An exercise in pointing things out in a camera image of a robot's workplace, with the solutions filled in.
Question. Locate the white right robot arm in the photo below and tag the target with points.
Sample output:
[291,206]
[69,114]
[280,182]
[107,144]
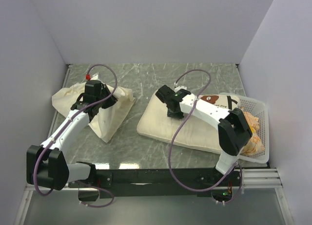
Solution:
[233,129]

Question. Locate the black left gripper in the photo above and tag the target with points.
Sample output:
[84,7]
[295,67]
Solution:
[112,101]

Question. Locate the orange patterned cloth in basket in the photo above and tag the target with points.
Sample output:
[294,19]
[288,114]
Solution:
[254,145]

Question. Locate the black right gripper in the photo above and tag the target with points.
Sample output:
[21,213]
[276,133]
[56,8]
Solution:
[179,115]

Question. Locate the cream satin pillowcase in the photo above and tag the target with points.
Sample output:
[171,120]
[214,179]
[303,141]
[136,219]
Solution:
[108,120]

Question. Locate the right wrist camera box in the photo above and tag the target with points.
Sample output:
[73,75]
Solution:
[178,87]

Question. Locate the cream pillow with bear print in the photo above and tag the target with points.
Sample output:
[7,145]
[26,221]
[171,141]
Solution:
[195,134]

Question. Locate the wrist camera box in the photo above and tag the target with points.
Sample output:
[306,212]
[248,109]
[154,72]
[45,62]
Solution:
[178,87]
[89,77]

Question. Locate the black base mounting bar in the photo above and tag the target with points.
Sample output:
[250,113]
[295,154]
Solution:
[202,182]

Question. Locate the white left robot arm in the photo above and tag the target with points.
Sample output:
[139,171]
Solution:
[45,164]

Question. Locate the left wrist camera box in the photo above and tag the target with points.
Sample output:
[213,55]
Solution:
[89,77]

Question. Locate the white plastic basket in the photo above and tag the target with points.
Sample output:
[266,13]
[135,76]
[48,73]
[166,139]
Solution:
[258,109]

